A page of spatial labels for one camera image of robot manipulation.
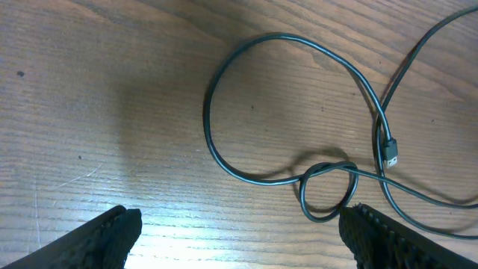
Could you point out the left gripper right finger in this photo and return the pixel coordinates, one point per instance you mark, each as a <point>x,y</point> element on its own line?
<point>377,241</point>

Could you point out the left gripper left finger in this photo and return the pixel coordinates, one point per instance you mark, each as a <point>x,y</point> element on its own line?
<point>101,243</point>

